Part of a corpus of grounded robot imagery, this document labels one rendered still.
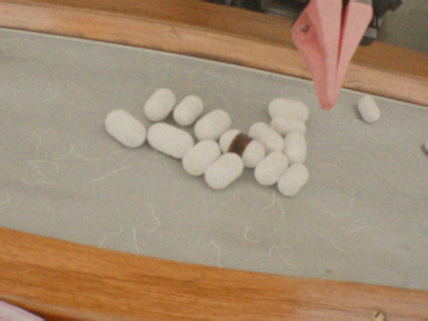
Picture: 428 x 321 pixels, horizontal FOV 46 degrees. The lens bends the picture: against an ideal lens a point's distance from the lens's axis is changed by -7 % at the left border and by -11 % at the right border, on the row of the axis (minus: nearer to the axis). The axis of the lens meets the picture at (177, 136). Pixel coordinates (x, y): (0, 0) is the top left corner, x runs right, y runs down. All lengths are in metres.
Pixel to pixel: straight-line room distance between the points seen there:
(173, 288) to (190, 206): 0.10
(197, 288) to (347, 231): 0.15
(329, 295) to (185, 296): 0.09
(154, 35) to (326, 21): 0.24
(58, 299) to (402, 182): 0.32
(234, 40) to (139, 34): 0.10
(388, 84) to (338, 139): 0.15
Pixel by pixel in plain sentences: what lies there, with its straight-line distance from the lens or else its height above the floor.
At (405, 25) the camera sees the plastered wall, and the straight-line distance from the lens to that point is 2.71.
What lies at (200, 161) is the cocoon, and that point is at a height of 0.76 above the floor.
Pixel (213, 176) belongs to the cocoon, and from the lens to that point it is 0.39.
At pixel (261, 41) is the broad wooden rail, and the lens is 0.59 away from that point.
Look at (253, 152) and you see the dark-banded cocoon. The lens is 0.42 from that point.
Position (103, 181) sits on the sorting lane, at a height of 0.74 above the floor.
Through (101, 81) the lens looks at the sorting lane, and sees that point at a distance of 0.50.
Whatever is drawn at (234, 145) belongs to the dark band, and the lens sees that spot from 0.42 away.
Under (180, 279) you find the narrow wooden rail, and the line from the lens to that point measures 0.30.
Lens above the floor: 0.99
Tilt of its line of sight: 35 degrees down
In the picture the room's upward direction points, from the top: 12 degrees clockwise
